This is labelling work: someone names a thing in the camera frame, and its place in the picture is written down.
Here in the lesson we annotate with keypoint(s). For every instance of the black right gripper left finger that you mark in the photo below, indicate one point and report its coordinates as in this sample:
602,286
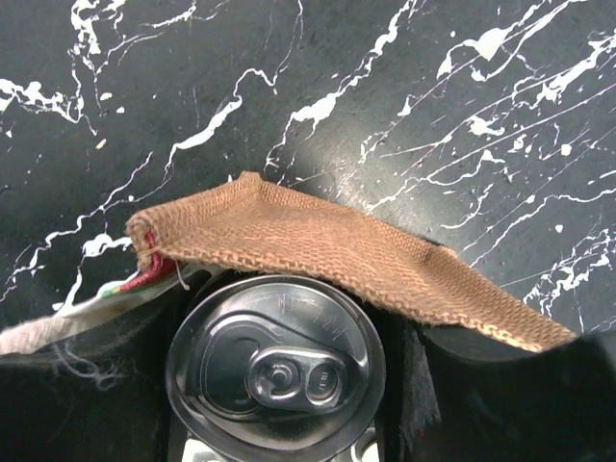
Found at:
99,396

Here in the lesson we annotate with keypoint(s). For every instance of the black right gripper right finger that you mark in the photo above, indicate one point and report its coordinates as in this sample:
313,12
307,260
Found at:
454,395

